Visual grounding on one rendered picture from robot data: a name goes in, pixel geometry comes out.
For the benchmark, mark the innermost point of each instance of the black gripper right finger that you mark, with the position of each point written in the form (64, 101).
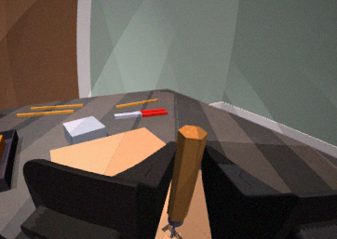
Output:
(242, 207)

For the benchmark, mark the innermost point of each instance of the tan wooden floor panel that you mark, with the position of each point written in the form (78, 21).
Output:
(118, 152)

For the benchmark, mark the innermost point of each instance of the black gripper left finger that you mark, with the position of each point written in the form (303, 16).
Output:
(130, 202)

